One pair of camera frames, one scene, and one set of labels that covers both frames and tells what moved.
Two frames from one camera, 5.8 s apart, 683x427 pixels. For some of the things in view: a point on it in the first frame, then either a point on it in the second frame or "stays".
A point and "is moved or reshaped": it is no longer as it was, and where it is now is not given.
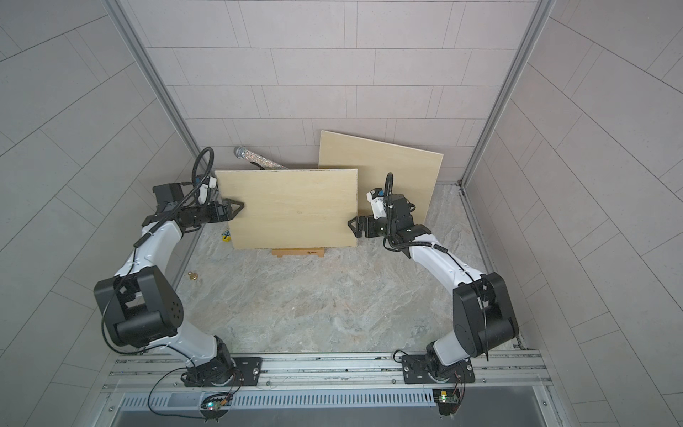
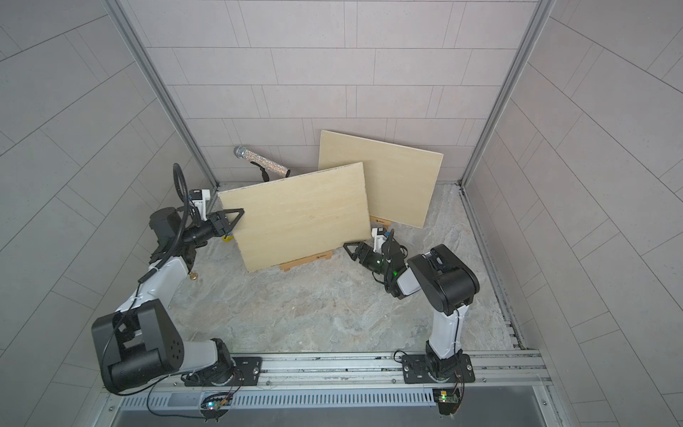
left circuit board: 214,406 stays
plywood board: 293,208 is moved or reshaped
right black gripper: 373,232 -> 365,247
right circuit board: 446,399 stays
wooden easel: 312,251 -> 285,267
